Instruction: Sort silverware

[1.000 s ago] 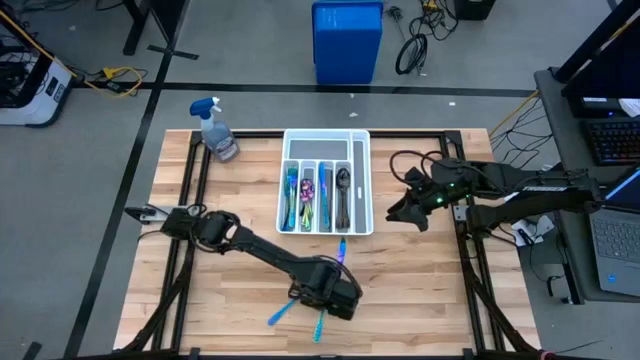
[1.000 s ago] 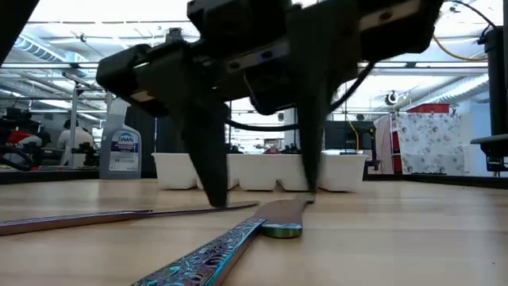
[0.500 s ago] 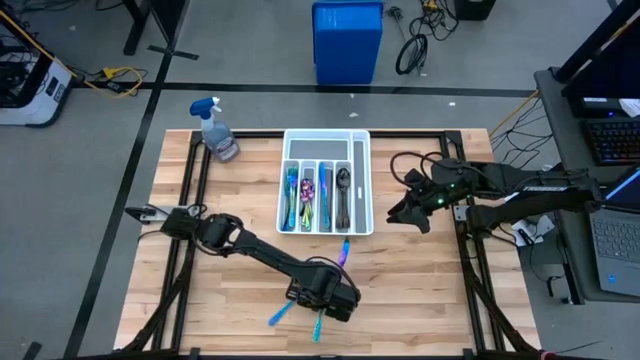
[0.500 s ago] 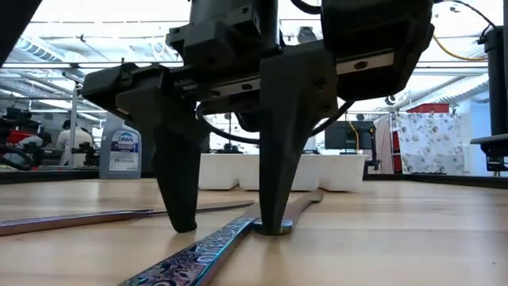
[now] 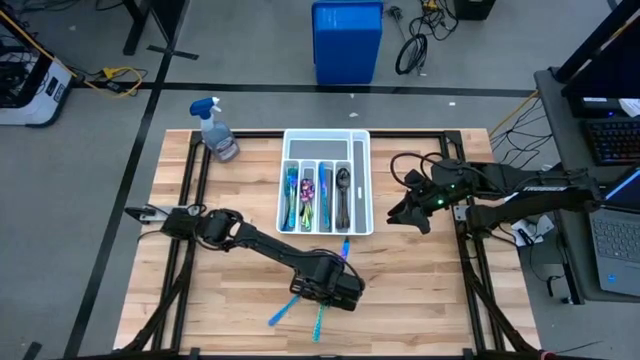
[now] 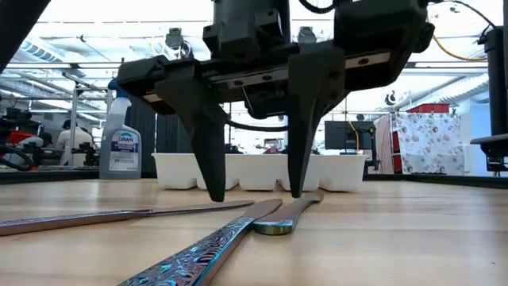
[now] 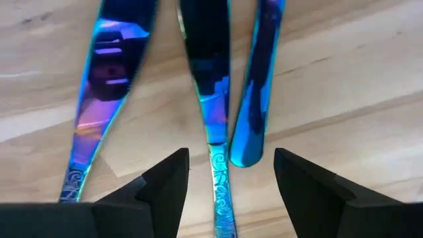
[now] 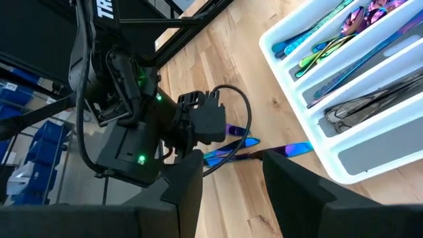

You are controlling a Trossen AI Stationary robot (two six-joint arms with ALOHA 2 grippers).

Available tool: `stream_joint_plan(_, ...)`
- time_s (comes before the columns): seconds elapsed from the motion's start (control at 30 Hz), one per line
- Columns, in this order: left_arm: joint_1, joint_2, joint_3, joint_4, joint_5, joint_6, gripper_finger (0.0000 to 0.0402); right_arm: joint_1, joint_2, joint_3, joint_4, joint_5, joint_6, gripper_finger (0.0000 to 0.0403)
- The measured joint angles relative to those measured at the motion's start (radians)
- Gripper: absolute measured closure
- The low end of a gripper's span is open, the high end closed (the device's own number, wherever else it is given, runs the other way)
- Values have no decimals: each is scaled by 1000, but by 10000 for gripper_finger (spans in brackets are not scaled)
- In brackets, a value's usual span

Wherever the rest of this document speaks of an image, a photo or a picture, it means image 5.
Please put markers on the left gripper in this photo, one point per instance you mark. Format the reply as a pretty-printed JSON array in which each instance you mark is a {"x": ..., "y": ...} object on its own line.
[{"x": 332, "y": 285}]

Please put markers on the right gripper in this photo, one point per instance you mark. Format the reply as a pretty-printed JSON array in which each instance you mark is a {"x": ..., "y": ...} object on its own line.
[{"x": 445, "y": 185}]

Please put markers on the small iridescent spoon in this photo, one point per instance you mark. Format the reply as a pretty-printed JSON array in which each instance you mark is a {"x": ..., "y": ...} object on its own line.
[
  {"x": 307, "y": 186},
  {"x": 309, "y": 217},
  {"x": 303, "y": 197}
]

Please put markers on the iridescent blue fork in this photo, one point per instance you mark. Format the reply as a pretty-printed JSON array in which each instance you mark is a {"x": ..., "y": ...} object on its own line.
[
  {"x": 287, "y": 217},
  {"x": 292, "y": 179}
]

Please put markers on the large dark iridescent spoon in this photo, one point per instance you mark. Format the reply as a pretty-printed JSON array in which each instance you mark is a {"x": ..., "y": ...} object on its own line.
[{"x": 343, "y": 179}]

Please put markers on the white cutlery organizer tray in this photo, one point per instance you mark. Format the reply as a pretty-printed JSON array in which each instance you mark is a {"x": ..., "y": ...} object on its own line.
[{"x": 317, "y": 149}]

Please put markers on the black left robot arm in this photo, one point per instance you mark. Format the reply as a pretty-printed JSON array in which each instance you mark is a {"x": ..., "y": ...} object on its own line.
[{"x": 270, "y": 250}]

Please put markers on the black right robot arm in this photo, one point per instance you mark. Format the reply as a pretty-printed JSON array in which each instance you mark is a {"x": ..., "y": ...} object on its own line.
[{"x": 530, "y": 200}]

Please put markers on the white power adapter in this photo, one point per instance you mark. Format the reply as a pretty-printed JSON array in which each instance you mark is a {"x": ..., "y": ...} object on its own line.
[{"x": 542, "y": 229}]

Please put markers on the dark laptop desk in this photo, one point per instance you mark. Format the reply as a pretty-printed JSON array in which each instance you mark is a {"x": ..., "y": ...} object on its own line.
[{"x": 570, "y": 250}]

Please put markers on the gray side desk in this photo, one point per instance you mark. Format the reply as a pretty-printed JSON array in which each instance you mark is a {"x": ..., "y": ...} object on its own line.
[{"x": 555, "y": 110}]

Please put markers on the Dawn spray bottle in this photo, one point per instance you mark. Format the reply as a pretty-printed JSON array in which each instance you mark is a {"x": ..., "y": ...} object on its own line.
[{"x": 222, "y": 142}]

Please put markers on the blue plastic bin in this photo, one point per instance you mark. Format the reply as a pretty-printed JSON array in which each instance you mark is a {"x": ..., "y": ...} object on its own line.
[{"x": 347, "y": 45}]

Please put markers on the gray laptop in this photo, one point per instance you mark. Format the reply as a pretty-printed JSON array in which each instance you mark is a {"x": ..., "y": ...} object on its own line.
[{"x": 617, "y": 240}]

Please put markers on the black dock device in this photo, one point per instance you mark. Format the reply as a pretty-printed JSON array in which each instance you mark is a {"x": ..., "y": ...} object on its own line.
[{"x": 595, "y": 107}]

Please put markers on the black keyboard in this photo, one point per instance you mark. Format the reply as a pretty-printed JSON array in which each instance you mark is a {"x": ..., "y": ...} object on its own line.
[{"x": 615, "y": 142}]

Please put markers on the black box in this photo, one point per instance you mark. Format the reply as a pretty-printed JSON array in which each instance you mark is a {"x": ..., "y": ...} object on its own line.
[{"x": 475, "y": 9}]

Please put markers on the white paper sheet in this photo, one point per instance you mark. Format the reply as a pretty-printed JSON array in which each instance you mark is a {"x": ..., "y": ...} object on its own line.
[{"x": 631, "y": 107}]

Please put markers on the black desk monitor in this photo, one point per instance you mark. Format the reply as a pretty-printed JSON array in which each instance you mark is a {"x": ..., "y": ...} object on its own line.
[{"x": 610, "y": 60}]

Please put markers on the black stand leg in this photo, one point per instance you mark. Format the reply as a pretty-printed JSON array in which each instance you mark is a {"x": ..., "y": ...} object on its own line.
[{"x": 167, "y": 20}]

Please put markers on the white and black equipment cart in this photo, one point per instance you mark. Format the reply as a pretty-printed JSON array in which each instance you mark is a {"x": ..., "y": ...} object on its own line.
[{"x": 30, "y": 116}]

